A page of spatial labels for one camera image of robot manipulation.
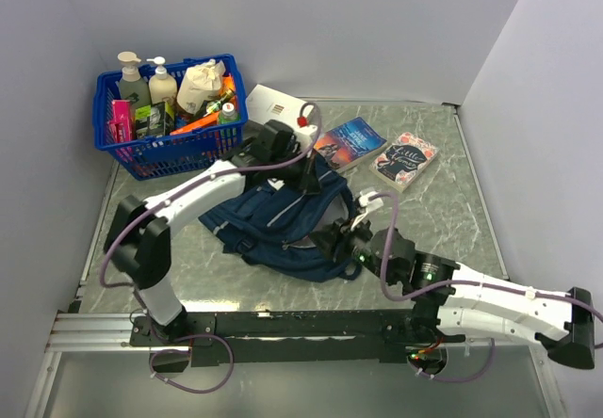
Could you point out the Jane Eyre blue book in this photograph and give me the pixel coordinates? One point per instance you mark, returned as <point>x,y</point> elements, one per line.
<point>348,144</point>

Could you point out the navy blue student backpack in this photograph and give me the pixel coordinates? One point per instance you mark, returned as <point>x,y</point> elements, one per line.
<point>270,225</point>

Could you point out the pink box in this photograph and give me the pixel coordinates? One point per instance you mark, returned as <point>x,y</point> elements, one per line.
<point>121,123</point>

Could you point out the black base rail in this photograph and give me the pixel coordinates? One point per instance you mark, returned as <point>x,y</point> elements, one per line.
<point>211,339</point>

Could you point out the white paperback book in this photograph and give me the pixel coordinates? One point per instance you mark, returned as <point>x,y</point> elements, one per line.
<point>265,104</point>

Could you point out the beige paper bag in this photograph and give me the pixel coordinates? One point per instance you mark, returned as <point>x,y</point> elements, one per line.
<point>200,83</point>

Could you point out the cream pump bottle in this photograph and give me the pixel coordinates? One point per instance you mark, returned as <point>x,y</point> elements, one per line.
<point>162,86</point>

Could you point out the grey-green pump bottle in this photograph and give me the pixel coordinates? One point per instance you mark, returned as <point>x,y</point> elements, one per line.
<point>132,86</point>

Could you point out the blue plastic basket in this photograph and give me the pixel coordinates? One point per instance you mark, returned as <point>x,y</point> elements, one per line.
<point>154,157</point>

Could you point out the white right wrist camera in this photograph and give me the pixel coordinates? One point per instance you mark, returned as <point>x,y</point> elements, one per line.
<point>368,202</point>

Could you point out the Little Women floral book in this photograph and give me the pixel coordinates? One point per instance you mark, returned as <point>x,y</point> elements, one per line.
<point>403,160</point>

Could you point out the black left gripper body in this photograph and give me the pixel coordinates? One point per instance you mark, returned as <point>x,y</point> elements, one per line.
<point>290,174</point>

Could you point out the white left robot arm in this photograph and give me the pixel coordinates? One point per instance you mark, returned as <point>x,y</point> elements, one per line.
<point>138,246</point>

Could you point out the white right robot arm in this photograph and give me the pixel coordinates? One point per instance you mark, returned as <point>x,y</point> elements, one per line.
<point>460,301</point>

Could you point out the green bottle white cap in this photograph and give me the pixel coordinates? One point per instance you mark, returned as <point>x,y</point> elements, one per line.
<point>228,114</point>

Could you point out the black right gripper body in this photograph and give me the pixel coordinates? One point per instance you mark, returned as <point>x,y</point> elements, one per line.
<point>353,243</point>

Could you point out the green black box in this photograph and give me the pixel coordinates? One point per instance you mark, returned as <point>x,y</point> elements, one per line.
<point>154,120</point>

